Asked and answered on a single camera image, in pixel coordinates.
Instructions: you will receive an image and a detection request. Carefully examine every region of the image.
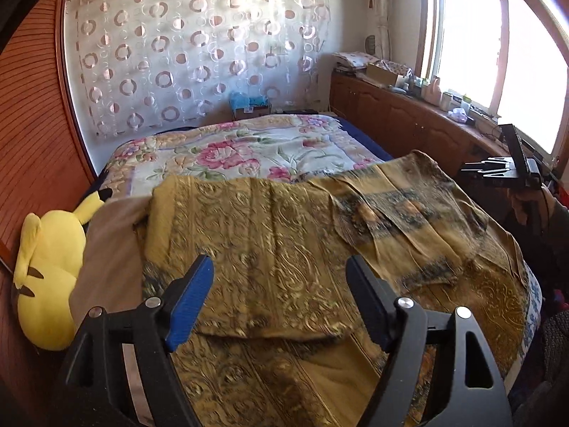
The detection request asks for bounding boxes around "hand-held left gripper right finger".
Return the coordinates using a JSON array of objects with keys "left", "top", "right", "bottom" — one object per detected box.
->
[{"left": 346, "top": 254, "right": 512, "bottom": 427}]

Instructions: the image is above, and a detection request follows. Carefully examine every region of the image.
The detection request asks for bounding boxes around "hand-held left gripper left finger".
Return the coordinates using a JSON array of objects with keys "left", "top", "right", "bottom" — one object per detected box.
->
[{"left": 53, "top": 254, "right": 215, "bottom": 427}]

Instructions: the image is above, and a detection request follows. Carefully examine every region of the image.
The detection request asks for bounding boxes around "golden patterned shirt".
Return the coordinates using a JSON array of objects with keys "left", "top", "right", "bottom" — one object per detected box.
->
[{"left": 135, "top": 150, "right": 532, "bottom": 427}]

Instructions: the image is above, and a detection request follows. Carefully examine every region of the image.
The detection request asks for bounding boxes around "person's right forearm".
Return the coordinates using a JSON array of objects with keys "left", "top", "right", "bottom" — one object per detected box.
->
[{"left": 540, "top": 190, "right": 569, "bottom": 255}]

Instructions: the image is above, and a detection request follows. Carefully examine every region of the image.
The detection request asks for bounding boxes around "person's right hand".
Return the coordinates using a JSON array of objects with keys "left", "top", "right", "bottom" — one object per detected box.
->
[{"left": 510, "top": 188, "right": 531, "bottom": 227}]

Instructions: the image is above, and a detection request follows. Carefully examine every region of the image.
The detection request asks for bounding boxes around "pink bottle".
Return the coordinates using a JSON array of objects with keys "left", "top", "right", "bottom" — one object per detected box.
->
[{"left": 422, "top": 75, "right": 443, "bottom": 104}]

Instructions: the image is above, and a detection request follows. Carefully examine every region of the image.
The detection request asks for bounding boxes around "low wooden cabinet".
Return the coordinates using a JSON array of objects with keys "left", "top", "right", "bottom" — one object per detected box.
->
[{"left": 330, "top": 71, "right": 512, "bottom": 179}]

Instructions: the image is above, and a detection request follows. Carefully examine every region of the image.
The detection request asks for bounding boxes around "navy bed sheet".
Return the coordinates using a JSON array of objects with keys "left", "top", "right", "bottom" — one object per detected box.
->
[{"left": 333, "top": 116, "right": 394, "bottom": 162}]

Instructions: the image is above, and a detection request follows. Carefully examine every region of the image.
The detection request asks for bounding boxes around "blue floral cloth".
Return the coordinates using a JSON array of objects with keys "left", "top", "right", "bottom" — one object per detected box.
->
[{"left": 518, "top": 262, "right": 544, "bottom": 365}]

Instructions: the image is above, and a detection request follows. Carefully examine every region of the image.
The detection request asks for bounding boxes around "window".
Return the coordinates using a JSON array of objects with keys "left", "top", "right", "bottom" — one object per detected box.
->
[{"left": 418, "top": 0, "right": 569, "bottom": 166}]

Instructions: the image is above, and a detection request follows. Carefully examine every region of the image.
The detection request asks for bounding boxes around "spotted cloth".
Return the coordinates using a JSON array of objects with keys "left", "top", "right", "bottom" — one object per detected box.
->
[{"left": 382, "top": 60, "right": 414, "bottom": 76}]

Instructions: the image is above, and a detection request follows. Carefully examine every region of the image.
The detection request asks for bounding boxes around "open cardboard box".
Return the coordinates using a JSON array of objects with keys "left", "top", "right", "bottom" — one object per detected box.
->
[{"left": 365, "top": 62, "right": 405, "bottom": 88}]

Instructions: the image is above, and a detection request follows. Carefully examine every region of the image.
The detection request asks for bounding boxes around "yellow plush toy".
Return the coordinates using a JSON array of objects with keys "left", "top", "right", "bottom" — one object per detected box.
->
[{"left": 12, "top": 188, "right": 114, "bottom": 351}]

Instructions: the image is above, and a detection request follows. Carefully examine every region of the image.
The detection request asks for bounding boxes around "person's dark knit clothing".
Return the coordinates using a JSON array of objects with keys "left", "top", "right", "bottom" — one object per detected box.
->
[{"left": 507, "top": 289, "right": 569, "bottom": 410}]

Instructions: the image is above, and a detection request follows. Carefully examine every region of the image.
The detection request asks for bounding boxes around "pink floral quilt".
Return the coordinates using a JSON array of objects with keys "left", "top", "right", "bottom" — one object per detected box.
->
[{"left": 100, "top": 113, "right": 394, "bottom": 199}]

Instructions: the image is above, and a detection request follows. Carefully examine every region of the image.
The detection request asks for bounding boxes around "stack of folded cloths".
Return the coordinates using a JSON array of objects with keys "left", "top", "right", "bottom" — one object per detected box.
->
[{"left": 333, "top": 51, "right": 374, "bottom": 74}]

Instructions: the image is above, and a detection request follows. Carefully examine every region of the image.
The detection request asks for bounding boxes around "patterned window curtain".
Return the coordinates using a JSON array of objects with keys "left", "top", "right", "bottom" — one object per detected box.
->
[{"left": 358, "top": 0, "right": 401, "bottom": 61}]

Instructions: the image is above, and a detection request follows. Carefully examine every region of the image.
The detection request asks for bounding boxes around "wooden slatted wardrobe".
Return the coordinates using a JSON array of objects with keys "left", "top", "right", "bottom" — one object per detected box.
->
[{"left": 0, "top": 0, "right": 99, "bottom": 427}]

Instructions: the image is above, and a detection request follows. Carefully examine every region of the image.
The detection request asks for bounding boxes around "circle-patterned sheer curtain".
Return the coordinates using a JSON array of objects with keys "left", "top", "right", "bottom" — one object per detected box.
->
[{"left": 66, "top": 0, "right": 332, "bottom": 139}]

